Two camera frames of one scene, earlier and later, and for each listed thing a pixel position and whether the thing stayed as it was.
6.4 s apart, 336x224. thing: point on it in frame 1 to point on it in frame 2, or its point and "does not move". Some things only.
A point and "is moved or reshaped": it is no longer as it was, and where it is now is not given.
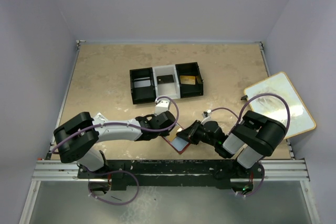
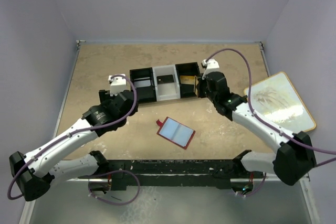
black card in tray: (165, 79) does not move
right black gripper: (188, 133) to (201, 82)
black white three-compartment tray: (176, 81) does not move
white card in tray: (142, 84) does not move
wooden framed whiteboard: (300, 121) does not move
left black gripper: (164, 132) to (105, 97)
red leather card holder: (177, 143) is moved or reshaped
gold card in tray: (187, 80) does not move
